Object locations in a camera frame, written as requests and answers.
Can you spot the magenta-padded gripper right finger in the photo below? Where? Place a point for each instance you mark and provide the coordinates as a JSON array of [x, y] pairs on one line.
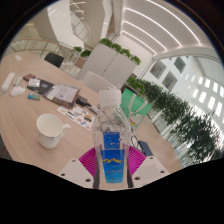
[[137, 160]]

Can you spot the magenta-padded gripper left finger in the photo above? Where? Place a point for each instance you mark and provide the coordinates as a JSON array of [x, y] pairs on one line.
[[87, 161]]

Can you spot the clear blue-labelled water bottle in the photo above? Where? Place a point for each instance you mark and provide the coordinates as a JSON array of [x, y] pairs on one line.
[[111, 140]]

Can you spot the colourful printed leaflet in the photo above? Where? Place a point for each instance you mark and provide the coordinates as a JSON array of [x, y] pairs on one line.
[[76, 115]]

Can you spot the white patterned mug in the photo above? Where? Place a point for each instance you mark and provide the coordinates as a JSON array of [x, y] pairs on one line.
[[49, 130]]

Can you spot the green tote bag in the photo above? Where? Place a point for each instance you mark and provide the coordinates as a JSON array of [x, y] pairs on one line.
[[133, 106]]

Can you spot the row of tall green plants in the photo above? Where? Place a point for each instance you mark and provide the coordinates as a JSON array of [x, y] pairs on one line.
[[176, 116]]

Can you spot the small black box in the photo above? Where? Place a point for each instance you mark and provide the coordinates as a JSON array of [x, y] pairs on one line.
[[83, 100]]

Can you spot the open paper booklet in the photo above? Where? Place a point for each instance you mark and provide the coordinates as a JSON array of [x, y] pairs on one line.
[[65, 93]]

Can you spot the white chair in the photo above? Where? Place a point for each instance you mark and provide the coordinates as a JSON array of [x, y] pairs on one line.
[[96, 81]]

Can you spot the small teal stick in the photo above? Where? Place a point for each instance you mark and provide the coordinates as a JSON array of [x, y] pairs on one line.
[[34, 97]]

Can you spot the black flat tablet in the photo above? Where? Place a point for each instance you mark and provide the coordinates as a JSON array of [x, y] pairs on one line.
[[45, 88]]

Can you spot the small white box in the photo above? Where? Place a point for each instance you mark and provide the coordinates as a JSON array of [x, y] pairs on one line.
[[34, 82]]

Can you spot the white computer mouse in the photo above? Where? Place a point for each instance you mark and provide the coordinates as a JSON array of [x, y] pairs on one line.
[[17, 90]]

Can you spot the white cabinet topped with plants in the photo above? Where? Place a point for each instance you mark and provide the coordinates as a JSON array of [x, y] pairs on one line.
[[110, 61]]

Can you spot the small dark red case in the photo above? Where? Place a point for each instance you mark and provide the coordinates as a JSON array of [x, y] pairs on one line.
[[29, 76]]

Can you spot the small white adapter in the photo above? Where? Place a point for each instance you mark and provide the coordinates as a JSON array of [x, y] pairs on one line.
[[17, 81]]

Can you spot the black office chair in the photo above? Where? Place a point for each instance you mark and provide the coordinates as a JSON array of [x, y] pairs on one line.
[[54, 59]]

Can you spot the small potted green plants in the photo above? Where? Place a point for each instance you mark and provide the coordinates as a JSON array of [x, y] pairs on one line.
[[81, 52]]

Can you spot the white power strip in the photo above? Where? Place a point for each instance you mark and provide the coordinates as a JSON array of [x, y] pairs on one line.
[[8, 81]]

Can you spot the glass balustrade with handrail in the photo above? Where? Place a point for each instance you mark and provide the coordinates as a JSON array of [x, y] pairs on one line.
[[36, 46]]

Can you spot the ceiling light strips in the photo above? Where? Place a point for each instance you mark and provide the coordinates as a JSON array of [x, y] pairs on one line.
[[156, 30]]

